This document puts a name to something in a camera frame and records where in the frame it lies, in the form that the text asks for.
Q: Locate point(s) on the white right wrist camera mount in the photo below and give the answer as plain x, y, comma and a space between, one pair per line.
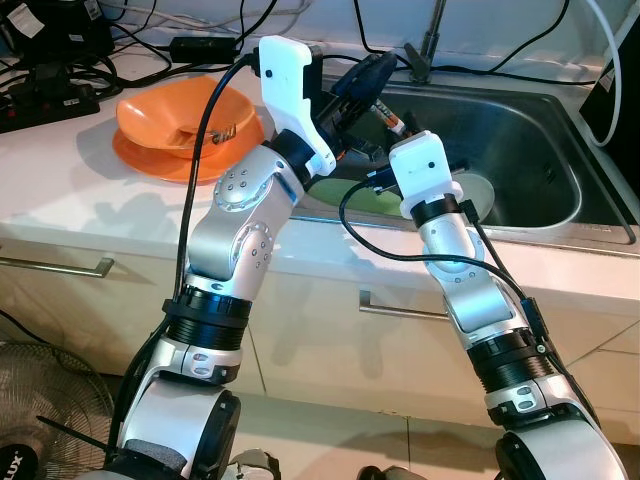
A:
420, 165

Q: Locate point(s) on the pale grey bowl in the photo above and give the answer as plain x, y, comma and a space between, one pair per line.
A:
478, 198

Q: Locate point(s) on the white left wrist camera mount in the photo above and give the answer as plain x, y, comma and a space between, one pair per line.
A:
285, 80

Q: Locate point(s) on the orange bowl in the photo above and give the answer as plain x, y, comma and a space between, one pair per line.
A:
160, 105

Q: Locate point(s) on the stainless steel sink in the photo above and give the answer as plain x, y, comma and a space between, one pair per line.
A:
530, 150

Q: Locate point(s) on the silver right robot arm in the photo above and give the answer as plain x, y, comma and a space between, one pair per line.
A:
470, 300

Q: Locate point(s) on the orange plate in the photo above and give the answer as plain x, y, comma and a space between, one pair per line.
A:
150, 165

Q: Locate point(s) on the black power adapter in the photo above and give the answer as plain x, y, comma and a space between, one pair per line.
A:
205, 46

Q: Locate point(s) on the dark metal faucet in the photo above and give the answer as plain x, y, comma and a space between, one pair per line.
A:
432, 45

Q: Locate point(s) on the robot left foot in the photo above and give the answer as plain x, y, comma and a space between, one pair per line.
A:
255, 467

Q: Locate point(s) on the black appliance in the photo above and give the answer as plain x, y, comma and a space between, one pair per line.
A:
625, 150

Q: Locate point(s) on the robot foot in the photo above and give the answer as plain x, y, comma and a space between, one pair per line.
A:
255, 467
390, 474

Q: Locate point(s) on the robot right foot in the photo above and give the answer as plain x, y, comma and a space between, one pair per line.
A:
390, 474

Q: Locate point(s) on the green plate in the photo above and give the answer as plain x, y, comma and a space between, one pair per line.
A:
355, 192

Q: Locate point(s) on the black electronic device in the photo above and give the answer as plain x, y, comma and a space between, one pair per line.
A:
50, 35

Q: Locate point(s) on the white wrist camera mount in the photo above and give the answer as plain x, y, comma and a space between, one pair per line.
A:
420, 165
285, 80

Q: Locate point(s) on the long slim wooden utensil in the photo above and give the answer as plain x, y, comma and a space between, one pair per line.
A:
205, 132

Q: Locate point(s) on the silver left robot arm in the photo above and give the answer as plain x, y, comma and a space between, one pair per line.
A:
235, 240

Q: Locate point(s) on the black power strip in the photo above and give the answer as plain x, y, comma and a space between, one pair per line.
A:
45, 110

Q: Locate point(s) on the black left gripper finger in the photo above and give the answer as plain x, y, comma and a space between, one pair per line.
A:
372, 66
365, 97

